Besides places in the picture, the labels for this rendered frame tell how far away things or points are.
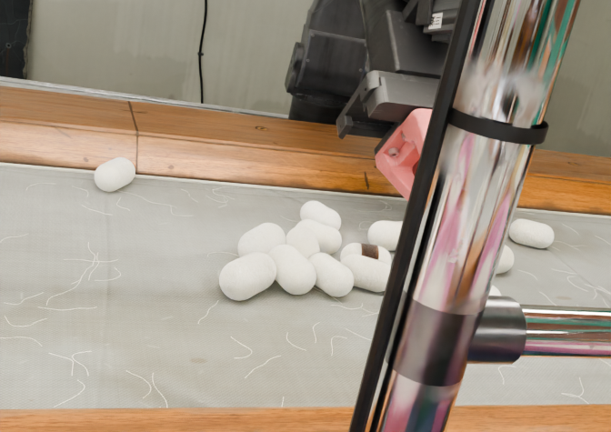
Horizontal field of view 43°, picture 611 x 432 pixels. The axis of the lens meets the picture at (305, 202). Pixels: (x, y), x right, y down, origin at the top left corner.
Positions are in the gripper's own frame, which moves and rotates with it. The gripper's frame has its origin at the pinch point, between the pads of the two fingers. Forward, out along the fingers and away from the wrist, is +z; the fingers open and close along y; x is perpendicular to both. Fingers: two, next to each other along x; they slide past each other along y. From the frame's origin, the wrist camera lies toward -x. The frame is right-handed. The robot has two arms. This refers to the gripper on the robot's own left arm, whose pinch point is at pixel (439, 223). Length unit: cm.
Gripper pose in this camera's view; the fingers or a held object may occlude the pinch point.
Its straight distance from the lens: 51.7
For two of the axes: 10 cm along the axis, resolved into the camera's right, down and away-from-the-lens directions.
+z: 0.9, 8.9, -4.5
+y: 9.4, 0.7, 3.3
